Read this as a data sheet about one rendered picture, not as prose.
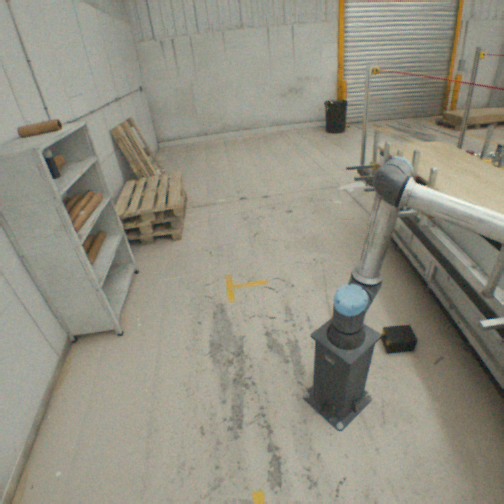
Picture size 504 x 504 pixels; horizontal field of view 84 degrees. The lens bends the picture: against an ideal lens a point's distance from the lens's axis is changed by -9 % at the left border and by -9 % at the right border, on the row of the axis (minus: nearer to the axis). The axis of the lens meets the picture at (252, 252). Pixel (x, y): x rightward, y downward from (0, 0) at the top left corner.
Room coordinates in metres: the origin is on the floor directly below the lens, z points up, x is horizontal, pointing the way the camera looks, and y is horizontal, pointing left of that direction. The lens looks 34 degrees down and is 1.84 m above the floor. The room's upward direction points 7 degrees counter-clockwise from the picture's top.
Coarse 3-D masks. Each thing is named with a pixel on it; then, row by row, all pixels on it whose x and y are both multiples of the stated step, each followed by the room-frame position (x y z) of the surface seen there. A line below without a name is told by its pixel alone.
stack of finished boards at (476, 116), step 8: (448, 112) 7.45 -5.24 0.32; (456, 112) 7.41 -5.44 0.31; (472, 112) 7.32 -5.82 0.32; (480, 112) 7.28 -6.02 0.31; (488, 112) 7.24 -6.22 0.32; (496, 112) 7.20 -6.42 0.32; (456, 120) 7.06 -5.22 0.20; (472, 120) 6.85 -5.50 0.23; (480, 120) 6.88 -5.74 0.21; (488, 120) 6.90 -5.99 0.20; (496, 120) 6.93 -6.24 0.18
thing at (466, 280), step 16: (400, 208) 2.07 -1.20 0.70; (416, 224) 1.81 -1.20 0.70; (432, 240) 1.59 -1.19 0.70; (448, 256) 1.40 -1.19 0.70; (448, 272) 1.33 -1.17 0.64; (464, 272) 1.24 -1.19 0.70; (464, 288) 1.16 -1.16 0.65; (480, 288) 1.09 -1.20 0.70; (480, 304) 1.02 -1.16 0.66; (496, 304) 0.97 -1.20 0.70
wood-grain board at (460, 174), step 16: (400, 144) 3.10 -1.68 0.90; (416, 144) 3.06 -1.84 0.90; (432, 144) 3.02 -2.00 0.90; (448, 144) 2.98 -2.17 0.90; (432, 160) 2.54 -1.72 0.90; (448, 160) 2.51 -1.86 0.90; (464, 160) 2.48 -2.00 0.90; (480, 160) 2.45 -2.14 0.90; (448, 176) 2.15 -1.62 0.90; (464, 176) 2.12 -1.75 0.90; (480, 176) 2.10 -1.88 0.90; (496, 176) 2.07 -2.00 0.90; (448, 192) 1.87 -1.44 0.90; (464, 192) 1.84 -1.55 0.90; (480, 192) 1.82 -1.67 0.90; (496, 192) 1.80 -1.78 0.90; (496, 208) 1.57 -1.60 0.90
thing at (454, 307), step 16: (448, 224) 1.76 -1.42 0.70; (400, 240) 2.40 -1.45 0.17; (464, 240) 1.56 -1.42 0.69; (480, 240) 1.42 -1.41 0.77; (416, 256) 2.12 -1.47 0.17; (480, 256) 1.38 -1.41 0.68; (496, 256) 1.26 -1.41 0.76; (416, 272) 2.05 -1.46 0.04; (432, 272) 1.80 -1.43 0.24; (432, 288) 1.74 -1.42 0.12; (448, 288) 1.60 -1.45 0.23; (448, 304) 1.50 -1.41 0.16; (464, 304) 1.39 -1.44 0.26; (464, 320) 1.33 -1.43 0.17; (480, 320) 1.21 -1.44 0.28; (464, 336) 1.27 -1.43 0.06; (480, 336) 1.16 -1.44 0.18; (480, 352) 1.07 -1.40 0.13; (496, 352) 1.00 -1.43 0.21; (496, 368) 0.92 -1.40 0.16; (496, 384) 0.88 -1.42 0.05
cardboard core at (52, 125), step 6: (54, 120) 2.27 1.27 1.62; (24, 126) 2.26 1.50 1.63; (30, 126) 2.25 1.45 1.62; (36, 126) 2.25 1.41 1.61; (42, 126) 2.25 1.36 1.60; (48, 126) 2.25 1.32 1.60; (54, 126) 2.25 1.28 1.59; (60, 126) 2.32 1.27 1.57; (18, 132) 2.23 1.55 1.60; (24, 132) 2.24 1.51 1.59; (30, 132) 2.24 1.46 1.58; (36, 132) 2.25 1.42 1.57; (42, 132) 2.26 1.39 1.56; (48, 132) 2.28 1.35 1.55
